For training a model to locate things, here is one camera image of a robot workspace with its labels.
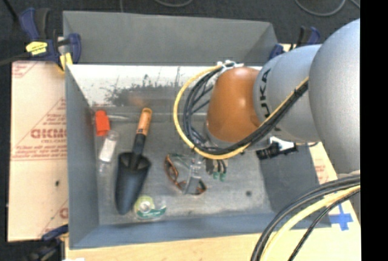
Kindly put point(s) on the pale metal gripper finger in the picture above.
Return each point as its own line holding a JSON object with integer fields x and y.
{"x": 197, "y": 163}
{"x": 190, "y": 184}

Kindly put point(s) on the brown sunglasses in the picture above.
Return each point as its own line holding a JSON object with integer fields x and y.
{"x": 171, "y": 173}

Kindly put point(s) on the green tape roll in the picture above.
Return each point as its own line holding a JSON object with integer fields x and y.
{"x": 147, "y": 207}

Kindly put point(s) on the clear spray bottle, red cap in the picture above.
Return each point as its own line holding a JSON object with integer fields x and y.
{"x": 102, "y": 124}

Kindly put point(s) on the grey metal bin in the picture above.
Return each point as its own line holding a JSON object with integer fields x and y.
{"x": 169, "y": 41}

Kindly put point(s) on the brown cardboard board, red print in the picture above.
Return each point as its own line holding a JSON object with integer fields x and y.
{"x": 36, "y": 181}

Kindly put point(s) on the black cylinder on white bracket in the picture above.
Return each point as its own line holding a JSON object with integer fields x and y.
{"x": 272, "y": 150}

